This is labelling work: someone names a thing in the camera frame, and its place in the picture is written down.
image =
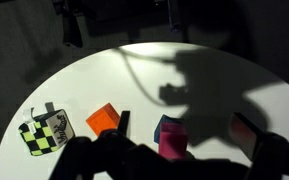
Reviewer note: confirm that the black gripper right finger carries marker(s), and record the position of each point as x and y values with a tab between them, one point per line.
277	156

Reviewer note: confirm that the blue block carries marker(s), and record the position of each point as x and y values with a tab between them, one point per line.
160	128

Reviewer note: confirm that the orange block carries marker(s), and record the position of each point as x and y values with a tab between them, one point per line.
102	121

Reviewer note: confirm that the pink block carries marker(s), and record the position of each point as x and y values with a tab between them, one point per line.
172	141

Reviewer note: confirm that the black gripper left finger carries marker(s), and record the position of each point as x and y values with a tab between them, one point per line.
117	156

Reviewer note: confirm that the checkered zebra fabric cube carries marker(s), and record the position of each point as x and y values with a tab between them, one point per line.
45	133

